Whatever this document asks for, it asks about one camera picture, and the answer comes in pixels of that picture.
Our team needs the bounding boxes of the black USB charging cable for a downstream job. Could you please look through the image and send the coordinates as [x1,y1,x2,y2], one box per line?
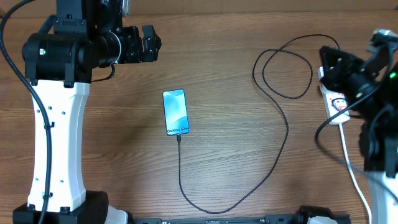
[176,34,341,215]

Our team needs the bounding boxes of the Samsung Galaxy smartphone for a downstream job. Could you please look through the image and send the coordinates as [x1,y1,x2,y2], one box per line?
[162,89,190,136]

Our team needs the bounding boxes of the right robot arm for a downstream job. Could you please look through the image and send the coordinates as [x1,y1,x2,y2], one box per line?
[320,43,397,223]

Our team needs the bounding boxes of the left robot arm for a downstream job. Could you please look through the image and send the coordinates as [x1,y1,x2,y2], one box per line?
[12,0,161,223]

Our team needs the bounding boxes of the white power strip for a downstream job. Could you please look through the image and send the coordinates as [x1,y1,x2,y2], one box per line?
[319,82,350,125]

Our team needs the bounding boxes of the white power strip cord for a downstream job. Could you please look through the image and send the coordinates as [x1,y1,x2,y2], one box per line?
[338,123,373,224]

